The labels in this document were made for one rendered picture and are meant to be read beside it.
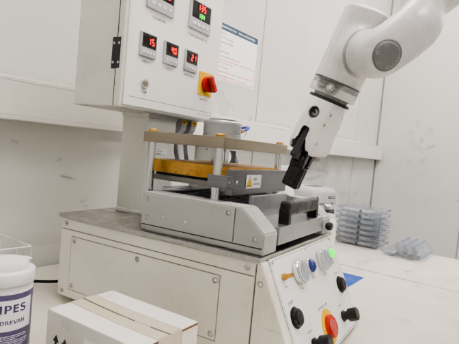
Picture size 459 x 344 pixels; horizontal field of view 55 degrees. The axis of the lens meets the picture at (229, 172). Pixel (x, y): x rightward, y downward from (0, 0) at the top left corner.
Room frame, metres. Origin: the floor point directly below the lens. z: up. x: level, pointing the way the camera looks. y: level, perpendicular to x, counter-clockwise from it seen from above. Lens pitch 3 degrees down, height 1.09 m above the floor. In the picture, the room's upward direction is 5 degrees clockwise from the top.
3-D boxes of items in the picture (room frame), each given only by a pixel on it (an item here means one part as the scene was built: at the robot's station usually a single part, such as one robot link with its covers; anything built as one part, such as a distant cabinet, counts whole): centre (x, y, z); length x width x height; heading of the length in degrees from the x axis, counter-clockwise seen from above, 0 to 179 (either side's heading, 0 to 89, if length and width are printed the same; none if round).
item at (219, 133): (0.94, 0.04, 1.08); 0.31 x 0.24 x 0.13; 150
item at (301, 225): (0.88, -0.02, 0.97); 0.30 x 0.22 x 0.08; 60
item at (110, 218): (0.92, 0.05, 0.93); 0.46 x 0.35 x 0.01; 60
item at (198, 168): (0.91, 0.02, 1.07); 0.22 x 0.17 x 0.10; 150
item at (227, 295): (0.91, 0.01, 0.84); 0.53 x 0.37 x 0.17; 60
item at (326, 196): (1.92, -0.33, 0.88); 0.25 x 0.20 x 0.17; 48
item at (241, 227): (0.75, 0.03, 0.97); 0.25 x 0.05 x 0.07; 60
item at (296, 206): (0.81, -0.14, 0.99); 0.15 x 0.02 x 0.04; 150
